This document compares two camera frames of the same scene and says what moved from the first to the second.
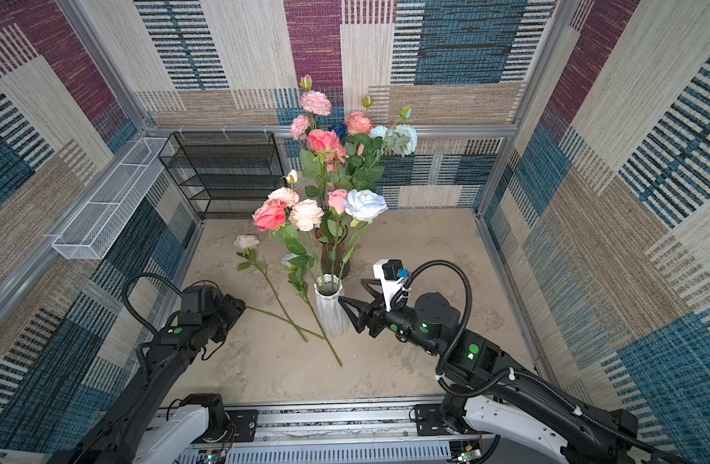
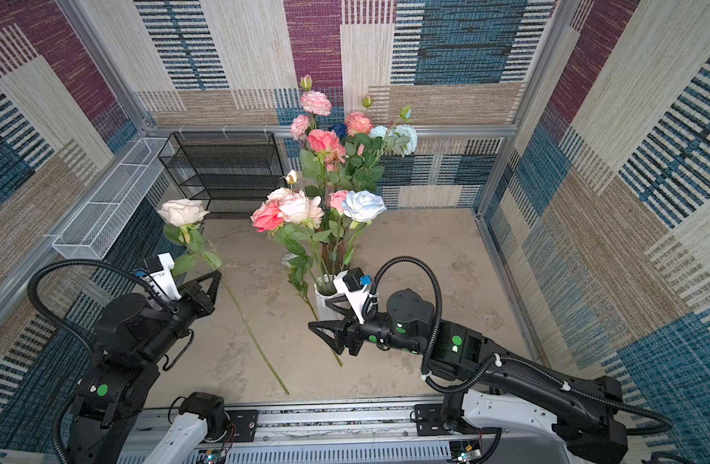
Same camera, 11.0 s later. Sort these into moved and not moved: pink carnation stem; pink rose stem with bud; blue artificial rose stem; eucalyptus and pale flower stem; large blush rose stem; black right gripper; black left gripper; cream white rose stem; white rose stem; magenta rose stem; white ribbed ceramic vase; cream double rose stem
Moved: large blush rose stem; cream white rose stem; black right gripper; black left gripper
Not moved: pink carnation stem; white rose stem; cream double rose stem; blue artificial rose stem; white ribbed ceramic vase; magenta rose stem; pink rose stem with bud; eucalyptus and pale flower stem
